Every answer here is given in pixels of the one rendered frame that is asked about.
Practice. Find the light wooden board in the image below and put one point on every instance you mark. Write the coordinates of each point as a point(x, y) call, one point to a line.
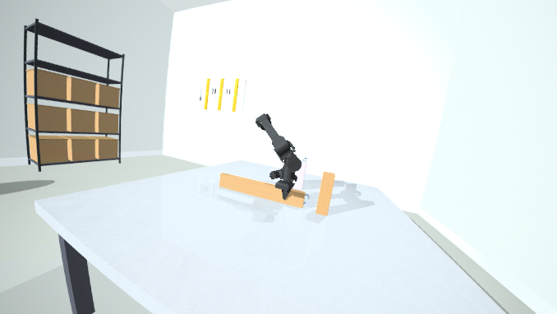
point(262, 190)

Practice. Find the wooden post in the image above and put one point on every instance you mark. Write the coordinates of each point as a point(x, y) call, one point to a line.
point(324, 197)

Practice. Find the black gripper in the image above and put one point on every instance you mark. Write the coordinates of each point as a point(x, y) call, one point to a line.
point(287, 183)

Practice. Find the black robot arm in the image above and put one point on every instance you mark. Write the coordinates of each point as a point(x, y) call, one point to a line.
point(282, 147)

